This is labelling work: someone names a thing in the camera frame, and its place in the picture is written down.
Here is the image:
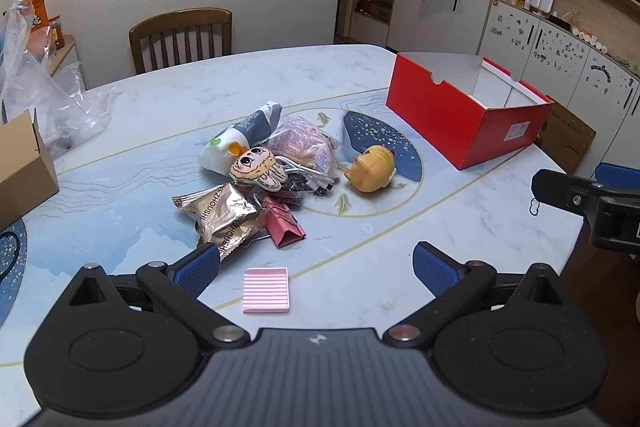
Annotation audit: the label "orange snack bag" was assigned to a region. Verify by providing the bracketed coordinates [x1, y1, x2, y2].
[25, 0, 48, 30]

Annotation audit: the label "white grey tissue pack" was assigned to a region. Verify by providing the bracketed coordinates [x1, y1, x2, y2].
[199, 101, 282, 175]

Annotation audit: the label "clear plastic bag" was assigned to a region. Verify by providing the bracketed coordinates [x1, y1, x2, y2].
[0, 0, 113, 158]

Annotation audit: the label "white sideboard cabinet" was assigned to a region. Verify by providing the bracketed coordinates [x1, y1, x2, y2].
[386, 0, 493, 55]

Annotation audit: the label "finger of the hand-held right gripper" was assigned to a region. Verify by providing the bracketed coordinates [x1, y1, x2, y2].
[531, 169, 640, 220]
[596, 162, 640, 190]

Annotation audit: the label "white charging cable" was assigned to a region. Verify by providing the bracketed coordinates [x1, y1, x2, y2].
[275, 156, 337, 198]

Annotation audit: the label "wooden chair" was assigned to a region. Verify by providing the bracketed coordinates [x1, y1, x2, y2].
[128, 8, 233, 75]

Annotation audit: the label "large flat cardboard box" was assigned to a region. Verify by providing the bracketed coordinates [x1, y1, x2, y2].
[537, 96, 597, 175]

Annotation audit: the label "small brown cardboard box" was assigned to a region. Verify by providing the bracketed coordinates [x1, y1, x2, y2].
[0, 109, 61, 233]

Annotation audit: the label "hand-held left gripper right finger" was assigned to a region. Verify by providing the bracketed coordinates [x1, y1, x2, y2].
[383, 242, 571, 350]

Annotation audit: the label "red shoe box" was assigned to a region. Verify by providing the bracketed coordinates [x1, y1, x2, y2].
[386, 53, 554, 171]

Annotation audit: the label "yellow toy figure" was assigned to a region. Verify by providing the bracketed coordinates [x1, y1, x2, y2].
[346, 145, 407, 192]

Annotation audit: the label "pink snack packet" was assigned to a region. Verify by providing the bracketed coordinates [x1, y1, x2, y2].
[267, 116, 343, 180]

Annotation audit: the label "white marble desktop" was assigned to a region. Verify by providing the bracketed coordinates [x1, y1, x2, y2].
[0, 43, 596, 408]

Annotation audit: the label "white cabinet with stickers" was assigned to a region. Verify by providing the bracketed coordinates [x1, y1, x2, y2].
[480, 0, 640, 162]

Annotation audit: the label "gold foil snack packet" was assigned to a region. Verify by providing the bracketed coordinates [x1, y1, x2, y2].
[172, 183, 261, 262]

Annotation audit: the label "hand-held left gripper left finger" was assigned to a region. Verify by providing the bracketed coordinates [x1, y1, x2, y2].
[67, 243, 251, 350]

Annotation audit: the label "plush doll keychain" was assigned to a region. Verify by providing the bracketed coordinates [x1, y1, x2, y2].
[229, 146, 290, 192]

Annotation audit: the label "black cable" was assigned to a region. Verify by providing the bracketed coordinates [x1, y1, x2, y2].
[0, 231, 23, 279]

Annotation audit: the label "pink striped pad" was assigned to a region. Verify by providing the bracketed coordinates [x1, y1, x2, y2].
[242, 267, 291, 314]

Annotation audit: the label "pink binder clip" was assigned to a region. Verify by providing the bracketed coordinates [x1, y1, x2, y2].
[252, 196, 307, 250]

